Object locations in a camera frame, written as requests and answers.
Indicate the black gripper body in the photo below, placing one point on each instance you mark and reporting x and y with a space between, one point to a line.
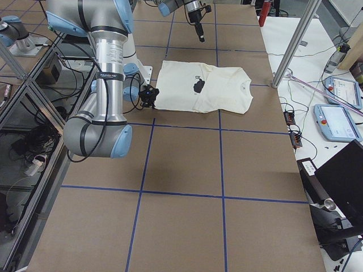
195 16
152 96

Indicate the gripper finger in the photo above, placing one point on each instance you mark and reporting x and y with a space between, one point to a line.
200 33

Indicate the cream long-sleeve cat shirt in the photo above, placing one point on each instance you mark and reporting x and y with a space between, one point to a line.
198 87

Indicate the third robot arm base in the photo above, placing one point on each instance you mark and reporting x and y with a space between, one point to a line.
15 36

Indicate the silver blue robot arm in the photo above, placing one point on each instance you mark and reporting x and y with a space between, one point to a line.
169 6
99 128

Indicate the red fire extinguisher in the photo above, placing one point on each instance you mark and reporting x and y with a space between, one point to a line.
264 12

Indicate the orange black electronics board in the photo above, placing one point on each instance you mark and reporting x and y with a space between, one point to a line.
289 117

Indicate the far blue teach pendant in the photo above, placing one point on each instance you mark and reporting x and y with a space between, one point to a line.
343 90

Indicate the blue teach pendant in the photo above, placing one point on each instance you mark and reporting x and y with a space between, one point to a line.
343 90
335 123

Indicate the near blue teach pendant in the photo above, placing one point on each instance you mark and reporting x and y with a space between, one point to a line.
335 123

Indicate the black monitor on stand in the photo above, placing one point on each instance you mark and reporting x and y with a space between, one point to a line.
335 190

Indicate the aluminium frame post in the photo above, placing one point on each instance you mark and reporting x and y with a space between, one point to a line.
298 34

